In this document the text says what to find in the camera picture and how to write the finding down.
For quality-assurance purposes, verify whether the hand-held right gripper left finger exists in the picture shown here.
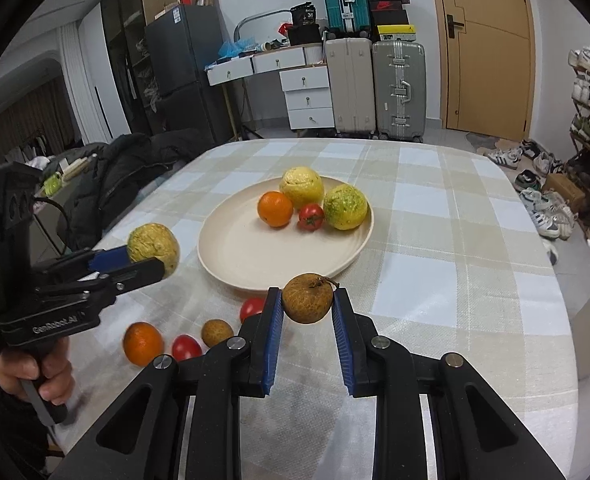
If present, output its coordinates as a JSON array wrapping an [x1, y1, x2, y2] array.
[[50, 287, 282, 480]]

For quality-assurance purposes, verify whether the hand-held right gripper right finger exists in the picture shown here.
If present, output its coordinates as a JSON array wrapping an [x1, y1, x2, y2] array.
[[331, 287, 566, 480]]

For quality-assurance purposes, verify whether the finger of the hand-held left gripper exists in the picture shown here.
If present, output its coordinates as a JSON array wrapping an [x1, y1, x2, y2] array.
[[35, 245, 130, 286], [35, 257, 166, 302]]

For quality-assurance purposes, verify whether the yellow-green citrus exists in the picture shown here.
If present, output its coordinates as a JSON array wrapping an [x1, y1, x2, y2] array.
[[127, 223, 180, 277]]

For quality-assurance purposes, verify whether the brown longan with stem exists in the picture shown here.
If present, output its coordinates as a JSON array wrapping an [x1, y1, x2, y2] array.
[[281, 273, 340, 324]]

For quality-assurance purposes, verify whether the cream round plate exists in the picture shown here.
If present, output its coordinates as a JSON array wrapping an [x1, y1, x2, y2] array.
[[197, 176, 376, 295]]

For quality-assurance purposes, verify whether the red tomato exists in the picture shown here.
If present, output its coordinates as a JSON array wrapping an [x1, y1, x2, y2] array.
[[239, 297, 267, 324], [298, 203, 325, 231], [171, 334, 203, 362]]

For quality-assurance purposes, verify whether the orange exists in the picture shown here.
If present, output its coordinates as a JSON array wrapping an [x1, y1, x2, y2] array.
[[257, 191, 294, 228], [123, 322, 165, 367]]

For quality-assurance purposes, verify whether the bumpy green-yellow citrus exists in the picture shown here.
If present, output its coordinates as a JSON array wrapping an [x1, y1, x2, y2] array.
[[323, 184, 368, 231]]

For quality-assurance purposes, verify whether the large yellow citrus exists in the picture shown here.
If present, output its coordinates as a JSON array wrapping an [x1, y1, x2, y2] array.
[[280, 166, 325, 204]]

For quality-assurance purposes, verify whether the person's left forearm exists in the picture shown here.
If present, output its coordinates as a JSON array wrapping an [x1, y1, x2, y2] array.
[[0, 360, 50, 480]]

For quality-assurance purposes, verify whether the person's left hand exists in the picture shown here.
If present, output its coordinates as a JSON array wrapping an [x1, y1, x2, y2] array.
[[0, 335, 76, 401]]

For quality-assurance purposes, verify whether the black jacket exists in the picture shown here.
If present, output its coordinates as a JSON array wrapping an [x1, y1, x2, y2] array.
[[67, 127, 211, 238]]

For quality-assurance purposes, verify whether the brown curtain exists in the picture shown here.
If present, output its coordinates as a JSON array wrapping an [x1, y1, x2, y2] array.
[[0, 80, 80, 161]]

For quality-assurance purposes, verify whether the beige checked tablecloth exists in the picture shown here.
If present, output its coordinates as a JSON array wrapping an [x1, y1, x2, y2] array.
[[50, 138, 578, 480]]

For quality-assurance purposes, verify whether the white curtain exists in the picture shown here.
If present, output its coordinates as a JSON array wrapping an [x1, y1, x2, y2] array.
[[57, 25, 86, 148]]

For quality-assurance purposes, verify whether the dark grey refrigerator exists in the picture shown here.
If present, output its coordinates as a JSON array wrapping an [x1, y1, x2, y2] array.
[[144, 4, 233, 148]]

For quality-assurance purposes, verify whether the dark wardrobe shelving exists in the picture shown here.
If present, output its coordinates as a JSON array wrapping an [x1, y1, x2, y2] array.
[[100, 0, 178, 136]]

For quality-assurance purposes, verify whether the white desk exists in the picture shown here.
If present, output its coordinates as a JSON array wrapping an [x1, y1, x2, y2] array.
[[206, 42, 333, 141]]

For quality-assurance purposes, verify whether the white drawer cabinet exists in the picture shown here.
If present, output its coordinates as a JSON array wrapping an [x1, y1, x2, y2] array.
[[279, 66, 336, 130]]

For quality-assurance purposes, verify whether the blue plastic bag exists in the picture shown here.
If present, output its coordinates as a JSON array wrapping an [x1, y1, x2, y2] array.
[[218, 37, 256, 58]]

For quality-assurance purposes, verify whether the cluster of white sneakers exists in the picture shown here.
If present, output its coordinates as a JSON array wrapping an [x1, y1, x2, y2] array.
[[482, 139, 581, 241]]

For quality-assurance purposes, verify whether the grey door mat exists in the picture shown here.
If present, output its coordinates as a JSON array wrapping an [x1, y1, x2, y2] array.
[[465, 130, 501, 151]]

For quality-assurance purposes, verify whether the beige suitcase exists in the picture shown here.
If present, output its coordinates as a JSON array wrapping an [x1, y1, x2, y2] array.
[[324, 37, 377, 137]]

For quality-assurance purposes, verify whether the brown cardboard box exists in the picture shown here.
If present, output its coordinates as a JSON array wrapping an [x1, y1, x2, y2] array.
[[542, 172, 586, 206]]

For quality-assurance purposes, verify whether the silver suitcase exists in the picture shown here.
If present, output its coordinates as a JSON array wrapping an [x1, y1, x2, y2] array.
[[371, 40, 427, 142]]

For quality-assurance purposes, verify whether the black bag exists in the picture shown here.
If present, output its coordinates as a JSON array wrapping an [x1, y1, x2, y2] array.
[[287, 23, 322, 46]]

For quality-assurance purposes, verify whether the small black printed box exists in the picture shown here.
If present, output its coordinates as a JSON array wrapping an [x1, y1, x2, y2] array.
[[290, 2, 318, 26]]

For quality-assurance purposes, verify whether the yellow and black shoe box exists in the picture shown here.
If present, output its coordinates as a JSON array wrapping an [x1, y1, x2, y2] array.
[[376, 24, 417, 43]]

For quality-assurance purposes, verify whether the tan wooden door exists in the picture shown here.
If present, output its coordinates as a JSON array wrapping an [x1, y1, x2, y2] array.
[[427, 0, 535, 133]]

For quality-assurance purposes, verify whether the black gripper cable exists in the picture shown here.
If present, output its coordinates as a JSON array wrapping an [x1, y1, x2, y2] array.
[[32, 197, 70, 256]]

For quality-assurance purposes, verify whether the grey metal tube frame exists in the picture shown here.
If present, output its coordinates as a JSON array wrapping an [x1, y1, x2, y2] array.
[[234, 10, 292, 43]]

